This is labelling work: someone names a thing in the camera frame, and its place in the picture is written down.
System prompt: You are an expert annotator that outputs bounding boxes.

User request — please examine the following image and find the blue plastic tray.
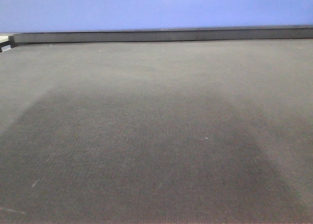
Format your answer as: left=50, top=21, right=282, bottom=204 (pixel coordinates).
left=0, top=0, right=313, bottom=33

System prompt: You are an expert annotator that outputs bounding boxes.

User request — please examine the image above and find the black table edge rail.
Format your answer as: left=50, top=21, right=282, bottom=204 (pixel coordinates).
left=8, top=25, right=313, bottom=46

